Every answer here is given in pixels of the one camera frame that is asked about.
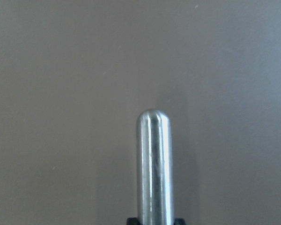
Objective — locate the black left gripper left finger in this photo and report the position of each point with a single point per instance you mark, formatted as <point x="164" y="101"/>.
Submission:
<point x="132" y="221"/>

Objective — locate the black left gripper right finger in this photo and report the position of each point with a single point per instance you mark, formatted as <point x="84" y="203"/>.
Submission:
<point x="179" y="221"/>

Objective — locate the steel muddler with black tip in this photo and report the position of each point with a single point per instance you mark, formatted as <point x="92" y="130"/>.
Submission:
<point x="154" y="169"/>

